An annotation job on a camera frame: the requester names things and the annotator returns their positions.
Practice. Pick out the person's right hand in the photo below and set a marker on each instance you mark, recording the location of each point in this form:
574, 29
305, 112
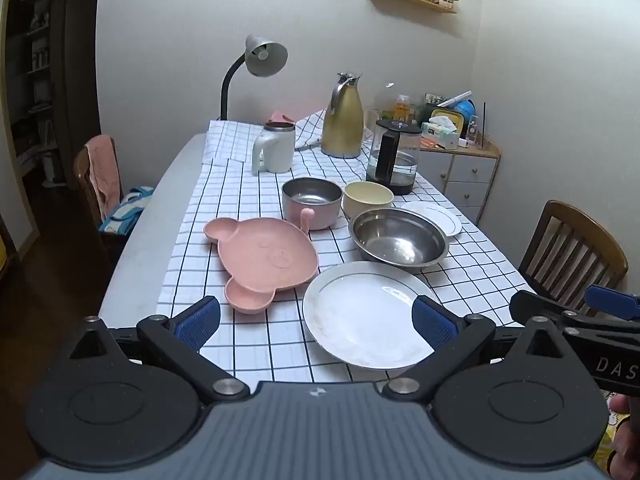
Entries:
627, 455

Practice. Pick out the cream bowl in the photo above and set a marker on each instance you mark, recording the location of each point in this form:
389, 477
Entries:
367, 197

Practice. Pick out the thin black stick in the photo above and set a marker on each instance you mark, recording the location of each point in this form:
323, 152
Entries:
484, 125

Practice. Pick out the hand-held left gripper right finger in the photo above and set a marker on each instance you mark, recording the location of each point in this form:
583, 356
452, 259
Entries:
435, 323

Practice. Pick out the large white plate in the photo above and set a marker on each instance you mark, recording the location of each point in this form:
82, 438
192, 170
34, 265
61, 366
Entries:
360, 310

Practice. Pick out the grey drawer cabinet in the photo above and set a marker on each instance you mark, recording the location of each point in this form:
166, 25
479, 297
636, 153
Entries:
470, 170

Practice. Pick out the yellow box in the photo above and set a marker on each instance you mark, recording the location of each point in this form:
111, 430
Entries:
450, 116

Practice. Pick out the glass electric kettle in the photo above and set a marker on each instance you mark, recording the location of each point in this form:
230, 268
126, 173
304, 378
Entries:
385, 160

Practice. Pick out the wide steel bowl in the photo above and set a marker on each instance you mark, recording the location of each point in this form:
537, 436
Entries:
400, 240

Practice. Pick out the pink towel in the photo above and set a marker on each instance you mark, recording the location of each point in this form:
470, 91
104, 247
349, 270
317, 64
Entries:
102, 170

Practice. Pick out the white lidded mug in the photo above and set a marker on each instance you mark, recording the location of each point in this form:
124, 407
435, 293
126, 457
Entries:
277, 152

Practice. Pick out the white checkered tablecloth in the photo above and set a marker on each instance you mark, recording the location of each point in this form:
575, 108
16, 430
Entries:
240, 195

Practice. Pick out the pink cloth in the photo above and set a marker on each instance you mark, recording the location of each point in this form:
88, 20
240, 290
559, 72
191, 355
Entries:
282, 115

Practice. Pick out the glass dome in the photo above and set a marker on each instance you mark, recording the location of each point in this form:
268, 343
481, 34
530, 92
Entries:
387, 92

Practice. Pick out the blue globe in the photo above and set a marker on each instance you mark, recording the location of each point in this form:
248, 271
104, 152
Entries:
468, 110

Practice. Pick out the tissue box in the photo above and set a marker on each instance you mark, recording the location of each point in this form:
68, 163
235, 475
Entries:
440, 135

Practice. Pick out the orange bottle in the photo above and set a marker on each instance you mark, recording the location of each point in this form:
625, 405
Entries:
401, 107

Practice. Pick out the grey desk lamp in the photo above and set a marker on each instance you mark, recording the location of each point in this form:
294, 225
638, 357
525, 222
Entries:
265, 57

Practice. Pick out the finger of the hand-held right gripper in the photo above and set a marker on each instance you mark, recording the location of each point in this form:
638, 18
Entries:
535, 305
615, 302

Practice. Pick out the gold thermos jug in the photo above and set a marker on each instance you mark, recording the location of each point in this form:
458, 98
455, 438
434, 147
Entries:
342, 130

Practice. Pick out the wooden slat-back chair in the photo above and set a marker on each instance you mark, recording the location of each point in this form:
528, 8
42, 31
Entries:
565, 215

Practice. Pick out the dark bookshelf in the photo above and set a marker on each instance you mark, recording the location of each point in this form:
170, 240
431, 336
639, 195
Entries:
35, 60

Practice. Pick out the small white plate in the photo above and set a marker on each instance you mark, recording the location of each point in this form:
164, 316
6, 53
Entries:
440, 215

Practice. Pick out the dark wooden chair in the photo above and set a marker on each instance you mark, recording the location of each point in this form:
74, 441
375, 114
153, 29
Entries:
81, 175

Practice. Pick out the white rolled tube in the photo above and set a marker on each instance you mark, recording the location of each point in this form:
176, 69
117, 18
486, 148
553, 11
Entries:
456, 99

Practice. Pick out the pink bear-shaped plate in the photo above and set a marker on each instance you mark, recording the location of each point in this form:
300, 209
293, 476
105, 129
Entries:
260, 255

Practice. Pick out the blue striped bag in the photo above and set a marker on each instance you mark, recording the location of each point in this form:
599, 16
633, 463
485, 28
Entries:
127, 207

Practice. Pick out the orange packet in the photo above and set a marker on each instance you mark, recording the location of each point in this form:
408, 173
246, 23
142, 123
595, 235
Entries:
430, 145

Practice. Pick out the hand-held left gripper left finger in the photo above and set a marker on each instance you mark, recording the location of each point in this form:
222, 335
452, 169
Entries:
197, 321

